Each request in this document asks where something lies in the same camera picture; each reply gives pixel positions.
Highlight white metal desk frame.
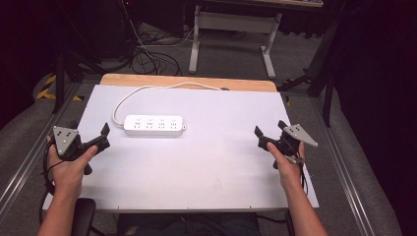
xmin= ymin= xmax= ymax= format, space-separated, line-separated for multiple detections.
xmin=188 ymin=4 xmax=283 ymax=80

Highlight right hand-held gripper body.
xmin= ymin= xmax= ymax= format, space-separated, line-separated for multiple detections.
xmin=257 ymin=123 xmax=319 ymax=170

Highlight aluminium rail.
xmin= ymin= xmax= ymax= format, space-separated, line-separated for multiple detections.
xmin=0 ymin=82 xmax=83 ymax=217
xmin=308 ymin=96 xmax=375 ymax=236

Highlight person's right hand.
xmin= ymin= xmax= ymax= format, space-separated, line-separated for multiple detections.
xmin=266 ymin=141 xmax=307 ymax=191

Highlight tangle of black floor cables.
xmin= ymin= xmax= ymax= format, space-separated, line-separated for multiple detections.
xmin=121 ymin=0 xmax=205 ymax=77

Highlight white power strip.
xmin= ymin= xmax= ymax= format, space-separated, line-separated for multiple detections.
xmin=123 ymin=114 xmax=188 ymax=138

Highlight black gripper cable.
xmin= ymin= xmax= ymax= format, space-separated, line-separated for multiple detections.
xmin=284 ymin=154 xmax=310 ymax=198
xmin=38 ymin=144 xmax=67 ymax=227

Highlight black chair armrest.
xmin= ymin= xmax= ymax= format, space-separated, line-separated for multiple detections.
xmin=71 ymin=198 xmax=97 ymax=236

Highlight person's legs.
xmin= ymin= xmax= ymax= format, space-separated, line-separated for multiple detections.
xmin=117 ymin=212 xmax=262 ymax=236

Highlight yellow black floor tape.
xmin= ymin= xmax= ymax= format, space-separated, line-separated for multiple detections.
xmin=34 ymin=74 xmax=85 ymax=102

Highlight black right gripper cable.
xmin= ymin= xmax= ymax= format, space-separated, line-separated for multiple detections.
xmin=284 ymin=154 xmax=310 ymax=198

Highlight black metal stand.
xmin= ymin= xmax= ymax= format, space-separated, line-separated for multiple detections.
xmin=52 ymin=0 xmax=109 ymax=115
xmin=276 ymin=13 xmax=342 ymax=128

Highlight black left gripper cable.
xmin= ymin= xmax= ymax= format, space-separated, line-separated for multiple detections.
xmin=38 ymin=144 xmax=67 ymax=227

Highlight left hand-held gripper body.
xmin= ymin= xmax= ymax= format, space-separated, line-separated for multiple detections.
xmin=52 ymin=125 xmax=111 ymax=176

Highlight white power strip cable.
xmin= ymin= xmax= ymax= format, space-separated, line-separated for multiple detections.
xmin=112 ymin=81 xmax=222 ymax=128

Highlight person's left hand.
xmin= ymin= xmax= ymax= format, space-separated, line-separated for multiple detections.
xmin=46 ymin=135 xmax=99 ymax=199

